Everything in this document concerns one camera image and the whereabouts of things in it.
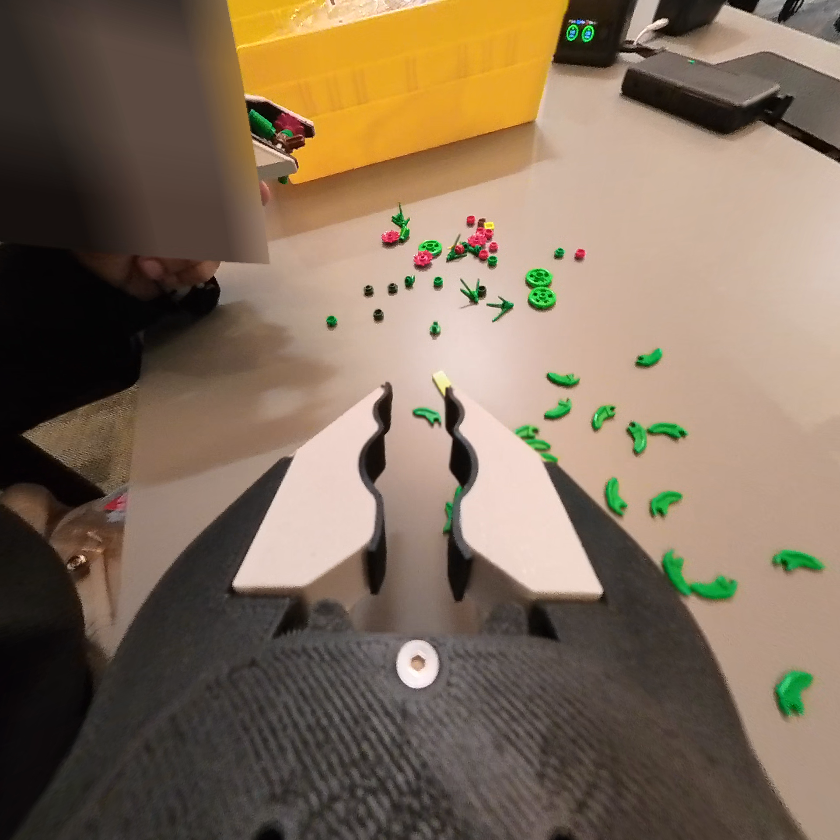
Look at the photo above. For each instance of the toy flower stem assembly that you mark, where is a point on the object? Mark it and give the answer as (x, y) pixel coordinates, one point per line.
(262, 123)

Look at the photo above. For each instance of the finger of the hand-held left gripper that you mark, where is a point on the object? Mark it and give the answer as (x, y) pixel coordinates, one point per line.
(272, 161)
(292, 117)

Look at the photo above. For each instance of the scattered green leaf pieces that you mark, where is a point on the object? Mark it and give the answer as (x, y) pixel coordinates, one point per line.
(615, 495)

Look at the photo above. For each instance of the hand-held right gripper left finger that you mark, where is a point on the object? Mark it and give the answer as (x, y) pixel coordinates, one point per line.
(308, 525)

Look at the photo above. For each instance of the yellow plastic bin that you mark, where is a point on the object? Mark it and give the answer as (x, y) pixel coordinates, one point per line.
(394, 85)

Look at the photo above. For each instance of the green round wheel piece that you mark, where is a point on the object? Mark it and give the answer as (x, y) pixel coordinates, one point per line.
(541, 298)
(538, 277)
(431, 247)

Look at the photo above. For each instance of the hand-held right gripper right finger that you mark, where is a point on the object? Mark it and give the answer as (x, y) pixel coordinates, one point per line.
(525, 525)

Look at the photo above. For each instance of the yellow flat toy tile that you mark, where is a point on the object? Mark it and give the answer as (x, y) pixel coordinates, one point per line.
(441, 380)

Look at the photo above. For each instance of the dark grey desk cover panel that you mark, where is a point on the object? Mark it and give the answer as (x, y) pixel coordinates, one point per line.
(814, 98)

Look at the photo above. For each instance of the black power bank green display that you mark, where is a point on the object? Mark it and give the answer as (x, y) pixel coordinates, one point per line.
(610, 39)

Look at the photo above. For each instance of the person's left hand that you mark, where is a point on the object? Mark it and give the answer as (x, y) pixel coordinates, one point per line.
(164, 272)

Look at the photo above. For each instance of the group of pink round studs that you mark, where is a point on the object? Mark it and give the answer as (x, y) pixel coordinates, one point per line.
(579, 254)

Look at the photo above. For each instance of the black charger box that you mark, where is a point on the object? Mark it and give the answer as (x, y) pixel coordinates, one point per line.
(686, 13)

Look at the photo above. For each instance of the green pronged stem piece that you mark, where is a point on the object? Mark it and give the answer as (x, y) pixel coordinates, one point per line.
(456, 249)
(469, 291)
(500, 308)
(400, 218)

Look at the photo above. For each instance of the black power adapter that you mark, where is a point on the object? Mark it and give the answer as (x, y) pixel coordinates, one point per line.
(695, 92)

